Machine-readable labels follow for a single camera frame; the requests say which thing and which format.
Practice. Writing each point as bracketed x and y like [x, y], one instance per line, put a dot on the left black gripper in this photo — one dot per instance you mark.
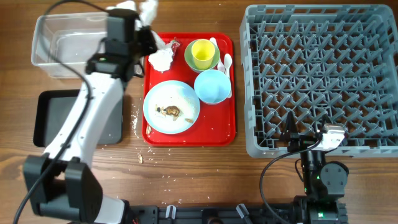
[150, 36]

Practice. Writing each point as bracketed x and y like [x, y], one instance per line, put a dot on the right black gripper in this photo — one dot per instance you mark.
[300, 141]

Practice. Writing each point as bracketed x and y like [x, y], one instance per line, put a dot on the small white napkin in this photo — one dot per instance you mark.
[161, 60]

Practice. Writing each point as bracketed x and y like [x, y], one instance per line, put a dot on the red snack wrapper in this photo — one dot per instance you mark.
[175, 44]

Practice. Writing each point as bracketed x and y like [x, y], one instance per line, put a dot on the green bowl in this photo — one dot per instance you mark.
[189, 59]

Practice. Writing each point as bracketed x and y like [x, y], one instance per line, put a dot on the yellow cup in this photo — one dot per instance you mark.
[203, 52]

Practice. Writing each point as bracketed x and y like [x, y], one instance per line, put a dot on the light blue bowl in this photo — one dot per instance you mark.
[212, 86]

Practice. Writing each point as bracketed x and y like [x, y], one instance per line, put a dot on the large white napkin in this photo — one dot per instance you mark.
[147, 14]

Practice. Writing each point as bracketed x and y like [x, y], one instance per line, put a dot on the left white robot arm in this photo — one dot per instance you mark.
[60, 182]

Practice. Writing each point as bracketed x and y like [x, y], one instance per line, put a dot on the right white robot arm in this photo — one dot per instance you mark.
[324, 182]

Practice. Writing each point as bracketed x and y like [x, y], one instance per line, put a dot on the grey dishwasher rack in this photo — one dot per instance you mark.
[316, 61]

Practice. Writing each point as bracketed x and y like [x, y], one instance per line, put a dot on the clear plastic waste bin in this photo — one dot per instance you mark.
[63, 43]

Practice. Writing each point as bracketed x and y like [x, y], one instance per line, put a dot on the red serving tray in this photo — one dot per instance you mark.
[216, 124]

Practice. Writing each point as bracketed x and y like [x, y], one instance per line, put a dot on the light blue plate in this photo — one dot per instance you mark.
[170, 93]

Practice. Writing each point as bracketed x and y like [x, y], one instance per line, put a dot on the white plastic fork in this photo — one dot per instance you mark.
[219, 65]

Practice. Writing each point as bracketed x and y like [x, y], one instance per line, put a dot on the white plastic spoon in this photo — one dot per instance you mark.
[228, 61]

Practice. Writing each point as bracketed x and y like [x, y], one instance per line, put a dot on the food crumb on table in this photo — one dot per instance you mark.
[140, 158]

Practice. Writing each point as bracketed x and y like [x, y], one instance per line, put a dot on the black rectangular tray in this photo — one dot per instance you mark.
[52, 110]

